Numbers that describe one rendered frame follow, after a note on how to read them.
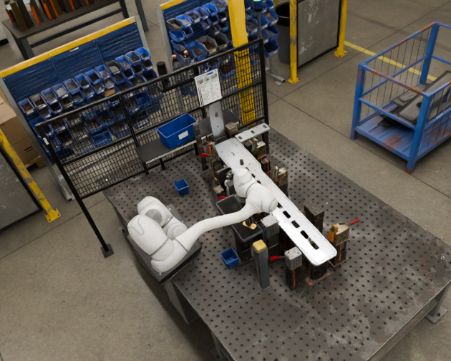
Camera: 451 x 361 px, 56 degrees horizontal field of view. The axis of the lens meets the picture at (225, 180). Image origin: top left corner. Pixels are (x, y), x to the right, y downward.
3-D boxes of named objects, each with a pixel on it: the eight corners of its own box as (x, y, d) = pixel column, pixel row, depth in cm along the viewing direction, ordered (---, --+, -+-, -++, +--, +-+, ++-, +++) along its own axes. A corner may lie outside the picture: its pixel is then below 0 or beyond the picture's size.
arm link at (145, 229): (156, 229, 289) (134, 206, 286) (174, 213, 289) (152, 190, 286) (147, 262, 213) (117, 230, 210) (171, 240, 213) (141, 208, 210)
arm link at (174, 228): (171, 252, 289) (180, 251, 269) (152, 233, 287) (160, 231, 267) (187, 236, 296) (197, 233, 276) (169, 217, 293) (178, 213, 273)
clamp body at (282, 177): (291, 202, 332) (291, 170, 308) (278, 209, 329) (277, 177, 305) (285, 195, 338) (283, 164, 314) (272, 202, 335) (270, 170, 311)
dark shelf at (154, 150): (240, 122, 363) (240, 119, 361) (144, 165, 340) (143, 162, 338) (228, 110, 377) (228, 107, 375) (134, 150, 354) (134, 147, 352)
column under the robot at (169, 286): (187, 325, 346) (170, 282, 300) (169, 299, 365) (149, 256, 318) (217, 303, 357) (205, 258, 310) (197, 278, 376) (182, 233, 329)
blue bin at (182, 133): (200, 133, 355) (197, 121, 345) (169, 150, 344) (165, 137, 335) (190, 124, 365) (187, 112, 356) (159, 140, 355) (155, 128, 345)
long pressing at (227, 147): (343, 252, 261) (343, 251, 260) (313, 268, 255) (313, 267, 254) (234, 137, 352) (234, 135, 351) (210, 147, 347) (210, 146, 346)
